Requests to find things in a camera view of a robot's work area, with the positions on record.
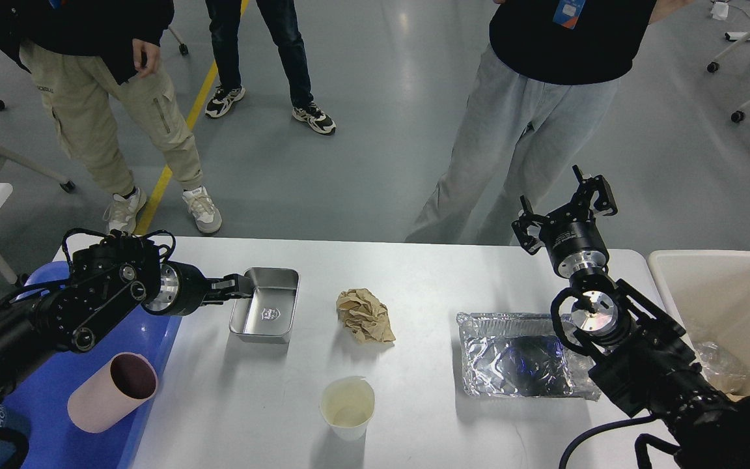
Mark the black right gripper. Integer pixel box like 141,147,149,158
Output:
512,164,617,278

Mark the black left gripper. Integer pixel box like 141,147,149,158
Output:
143,261,255,317

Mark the stainless steel rectangular container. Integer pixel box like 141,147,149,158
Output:
229,267,299,344

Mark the pink plastic mug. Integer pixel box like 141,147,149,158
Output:
66,351,159,433

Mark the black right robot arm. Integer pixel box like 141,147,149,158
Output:
512,167,750,468

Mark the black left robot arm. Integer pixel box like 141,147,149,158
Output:
0,231,255,468

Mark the person in grey trousers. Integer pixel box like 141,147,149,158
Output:
406,1,686,246

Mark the crumpled brown paper ball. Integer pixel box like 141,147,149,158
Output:
336,288,396,344

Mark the aluminium foil tray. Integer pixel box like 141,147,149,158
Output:
456,312,602,401

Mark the white paper cup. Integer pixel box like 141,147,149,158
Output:
320,376,375,442

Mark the white plastic bin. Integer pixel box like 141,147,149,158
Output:
648,250,750,395

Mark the blue plastic tray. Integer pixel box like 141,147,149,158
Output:
0,261,191,469

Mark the crumpled clear plastic in bin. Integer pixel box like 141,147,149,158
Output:
694,341,750,395

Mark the blue cup with yellow inside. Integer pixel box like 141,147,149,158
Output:
0,405,32,437

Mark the person in blue jeans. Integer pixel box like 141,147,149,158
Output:
204,0,337,136

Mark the person in khaki trousers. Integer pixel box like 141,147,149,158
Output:
0,1,223,234

